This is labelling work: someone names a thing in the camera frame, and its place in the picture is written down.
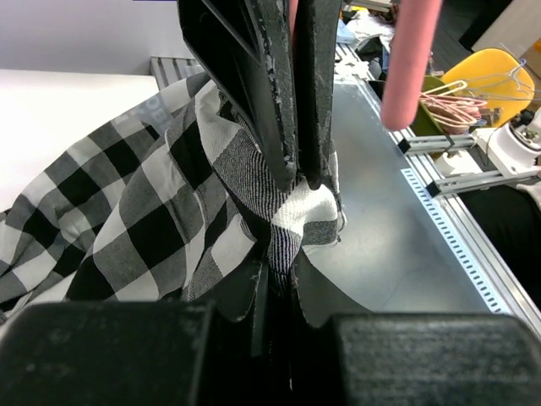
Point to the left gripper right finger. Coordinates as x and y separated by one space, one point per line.
344 354

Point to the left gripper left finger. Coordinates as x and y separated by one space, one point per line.
206 352

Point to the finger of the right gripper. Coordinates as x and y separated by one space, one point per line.
246 49
315 46

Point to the pink wire hanger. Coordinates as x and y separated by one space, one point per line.
415 33

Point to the black white checkered shirt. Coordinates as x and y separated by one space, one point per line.
163 201

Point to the yellow chair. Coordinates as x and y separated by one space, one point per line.
497 77

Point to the white slotted cable duct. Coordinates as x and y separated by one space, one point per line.
454 242

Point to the pile of wire hangers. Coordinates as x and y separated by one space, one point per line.
454 113

